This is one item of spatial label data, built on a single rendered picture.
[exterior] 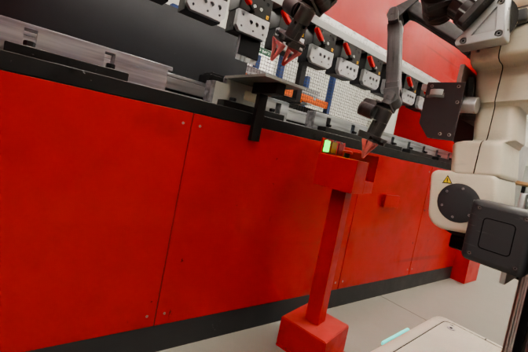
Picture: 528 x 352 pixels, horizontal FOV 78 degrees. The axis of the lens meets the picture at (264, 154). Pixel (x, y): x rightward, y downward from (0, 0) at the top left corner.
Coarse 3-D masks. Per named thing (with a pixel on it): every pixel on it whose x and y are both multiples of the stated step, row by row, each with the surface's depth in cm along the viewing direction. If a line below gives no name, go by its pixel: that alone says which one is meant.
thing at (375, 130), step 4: (372, 120) 127; (372, 124) 126; (376, 124) 125; (380, 124) 125; (384, 124) 125; (368, 128) 128; (372, 128) 126; (376, 128) 125; (380, 128) 125; (384, 128) 126; (364, 132) 128; (368, 132) 127; (372, 132) 126; (376, 132) 126; (380, 132) 126; (372, 136) 125; (376, 136) 126; (380, 136) 127; (380, 140) 124; (384, 140) 125
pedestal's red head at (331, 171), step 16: (320, 160) 125; (336, 160) 121; (352, 160) 117; (368, 160) 133; (320, 176) 125; (336, 176) 120; (352, 176) 117; (368, 176) 133; (352, 192) 117; (368, 192) 130
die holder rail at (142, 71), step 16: (0, 16) 84; (0, 32) 85; (16, 32) 87; (32, 32) 93; (48, 32) 91; (0, 48) 85; (48, 48) 91; (64, 48) 94; (80, 48) 96; (96, 48) 98; (128, 64) 104; (144, 64) 107; (160, 64) 110; (128, 80) 105; (144, 80) 108; (160, 80) 111
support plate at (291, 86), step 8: (232, 80) 129; (240, 80) 125; (248, 80) 121; (256, 80) 118; (264, 80) 115; (272, 80) 112; (280, 80) 110; (288, 88) 121; (296, 88) 118; (304, 88) 117
